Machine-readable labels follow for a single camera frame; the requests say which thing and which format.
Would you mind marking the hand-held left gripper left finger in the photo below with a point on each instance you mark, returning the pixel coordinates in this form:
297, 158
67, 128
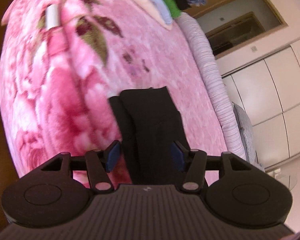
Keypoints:
112, 155

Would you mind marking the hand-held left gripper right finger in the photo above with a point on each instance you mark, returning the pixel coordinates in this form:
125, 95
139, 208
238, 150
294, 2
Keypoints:
178, 155

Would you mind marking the black pants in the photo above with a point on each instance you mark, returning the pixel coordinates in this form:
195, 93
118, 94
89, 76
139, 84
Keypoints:
150, 120

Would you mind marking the grey checked pillow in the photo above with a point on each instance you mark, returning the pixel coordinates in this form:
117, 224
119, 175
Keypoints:
245, 130

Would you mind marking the lilac striped quilt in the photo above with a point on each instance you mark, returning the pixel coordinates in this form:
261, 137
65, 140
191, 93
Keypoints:
215, 80

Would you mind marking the pink floral blanket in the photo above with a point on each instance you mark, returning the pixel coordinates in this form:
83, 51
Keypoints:
52, 92

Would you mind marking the white charger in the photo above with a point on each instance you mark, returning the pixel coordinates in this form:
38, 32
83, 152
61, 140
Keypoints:
277, 172

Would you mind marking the round glass table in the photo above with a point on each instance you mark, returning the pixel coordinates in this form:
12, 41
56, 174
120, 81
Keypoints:
288, 181

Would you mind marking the white wardrobe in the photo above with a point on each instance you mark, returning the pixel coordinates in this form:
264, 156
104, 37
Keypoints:
277, 92

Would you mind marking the peach folded cloth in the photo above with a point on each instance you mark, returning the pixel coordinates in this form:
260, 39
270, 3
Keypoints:
150, 11

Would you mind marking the white satin band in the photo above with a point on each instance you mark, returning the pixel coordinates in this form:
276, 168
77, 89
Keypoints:
52, 16

